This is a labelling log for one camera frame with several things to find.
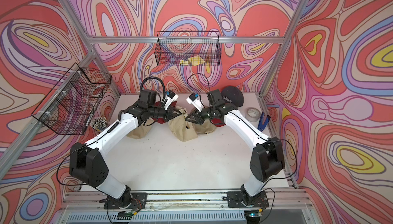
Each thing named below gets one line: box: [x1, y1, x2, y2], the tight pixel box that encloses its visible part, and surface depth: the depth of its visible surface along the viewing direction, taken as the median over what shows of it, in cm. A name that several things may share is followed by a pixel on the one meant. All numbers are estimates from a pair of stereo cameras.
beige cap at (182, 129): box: [168, 108, 199, 142], surface depth 81 cm
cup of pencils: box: [92, 116, 109, 132], surface depth 84 cm
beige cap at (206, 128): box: [194, 118, 217, 134], surface depth 98 cm
